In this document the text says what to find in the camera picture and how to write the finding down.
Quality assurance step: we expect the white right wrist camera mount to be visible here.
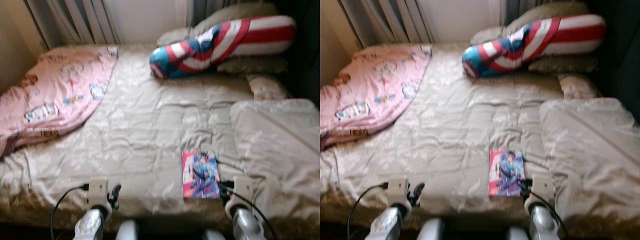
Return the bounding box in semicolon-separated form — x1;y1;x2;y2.
232;175;255;209
531;174;554;204

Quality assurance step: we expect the red white blue bolster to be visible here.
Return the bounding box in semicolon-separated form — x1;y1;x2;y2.
149;15;297;81
461;14;607;80

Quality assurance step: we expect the large grey floral pillow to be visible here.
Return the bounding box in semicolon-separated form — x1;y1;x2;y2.
539;97;640;222
230;98;321;222

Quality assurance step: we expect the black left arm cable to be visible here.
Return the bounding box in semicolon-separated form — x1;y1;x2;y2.
346;183;390;240
50;185;91;240

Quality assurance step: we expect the pink cartoon print blanket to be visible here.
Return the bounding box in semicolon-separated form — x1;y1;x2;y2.
320;45;433;152
0;46;120;159

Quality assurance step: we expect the small cream pillow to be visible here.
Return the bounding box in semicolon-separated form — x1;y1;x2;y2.
247;75;291;101
557;74;601;100

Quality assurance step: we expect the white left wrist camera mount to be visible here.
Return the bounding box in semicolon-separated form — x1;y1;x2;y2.
387;176;410;209
87;177;110;211

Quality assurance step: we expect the anime cover manga book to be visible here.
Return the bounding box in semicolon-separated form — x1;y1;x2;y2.
181;151;221;200
488;150;526;197

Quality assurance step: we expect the olive floral pillow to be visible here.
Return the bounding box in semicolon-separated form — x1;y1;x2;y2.
527;54;600;75
217;55;290;76

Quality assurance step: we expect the silver robot left leg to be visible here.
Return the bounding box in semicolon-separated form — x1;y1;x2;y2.
416;218;446;240
116;220;141;240

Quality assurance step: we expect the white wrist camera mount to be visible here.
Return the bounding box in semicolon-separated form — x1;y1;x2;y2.
531;174;554;204
387;176;410;209
87;177;110;211
232;175;255;209

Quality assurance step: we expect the beige pillow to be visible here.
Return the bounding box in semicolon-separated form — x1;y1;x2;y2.
157;2;279;48
470;1;591;46

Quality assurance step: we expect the grey striped curtain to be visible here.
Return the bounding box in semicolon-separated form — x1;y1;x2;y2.
502;0;551;24
25;0;121;49
187;0;236;26
337;0;436;49

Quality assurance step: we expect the grey floral bed sheet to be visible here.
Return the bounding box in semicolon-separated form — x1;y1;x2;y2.
320;42;640;237
0;42;321;237

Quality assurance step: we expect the dark grey sofa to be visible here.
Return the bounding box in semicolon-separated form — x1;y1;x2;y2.
587;0;640;127
280;0;321;112

